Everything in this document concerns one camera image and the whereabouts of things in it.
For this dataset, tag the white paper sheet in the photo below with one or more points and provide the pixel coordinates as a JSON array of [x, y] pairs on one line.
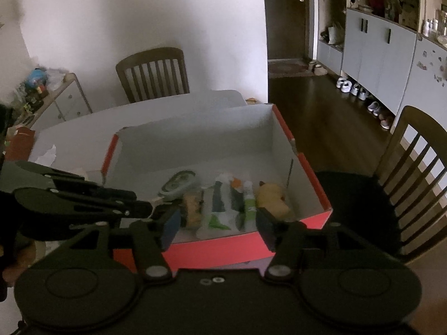
[[47, 155]]

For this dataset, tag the red paper bag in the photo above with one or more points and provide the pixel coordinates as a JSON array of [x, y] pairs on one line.
[[21, 143]]

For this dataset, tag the red shoe box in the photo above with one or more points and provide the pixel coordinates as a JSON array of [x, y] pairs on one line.
[[216, 139]]

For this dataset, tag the white wooden sideboard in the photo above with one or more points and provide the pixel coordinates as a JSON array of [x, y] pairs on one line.
[[70, 101]]

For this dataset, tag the door mat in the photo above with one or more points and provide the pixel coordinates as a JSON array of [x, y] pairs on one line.
[[286, 69]]

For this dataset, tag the row of shoes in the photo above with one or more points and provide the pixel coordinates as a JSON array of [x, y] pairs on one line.
[[347, 85]]

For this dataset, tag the brown door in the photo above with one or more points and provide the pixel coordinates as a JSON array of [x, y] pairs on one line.
[[286, 24]]

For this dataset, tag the yellow plush toy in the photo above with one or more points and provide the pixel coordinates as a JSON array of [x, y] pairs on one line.
[[274, 199]]

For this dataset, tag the white and wood wall cabinet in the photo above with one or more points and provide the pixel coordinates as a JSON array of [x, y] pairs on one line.
[[377, 52]]

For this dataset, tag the clear plastic bag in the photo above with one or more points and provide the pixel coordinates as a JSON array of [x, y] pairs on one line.
[[56, 76]]

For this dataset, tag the green white tube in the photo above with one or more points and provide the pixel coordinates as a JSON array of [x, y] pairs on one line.
[[248, 206]]

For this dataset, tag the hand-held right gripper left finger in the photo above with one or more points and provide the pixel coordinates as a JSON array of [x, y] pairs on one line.
[[171, 228]]

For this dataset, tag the white round case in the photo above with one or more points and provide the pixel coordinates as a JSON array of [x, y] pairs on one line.
[[178, 183]]

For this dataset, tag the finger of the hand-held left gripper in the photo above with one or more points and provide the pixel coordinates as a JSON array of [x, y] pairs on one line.
[[87, 209], [87, 186]]

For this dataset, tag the pair of slippers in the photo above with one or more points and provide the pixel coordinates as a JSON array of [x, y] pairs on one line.
[[318, 69]]

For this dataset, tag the blue globe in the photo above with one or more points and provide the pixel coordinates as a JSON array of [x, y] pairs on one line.
[[36, 76]]

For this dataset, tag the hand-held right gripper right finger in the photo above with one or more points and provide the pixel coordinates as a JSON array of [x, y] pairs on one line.
[[265, 228]]

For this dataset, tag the wooden slat-back chair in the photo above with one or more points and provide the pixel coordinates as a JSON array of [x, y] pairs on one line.
[[150, 56], [415, 125]]

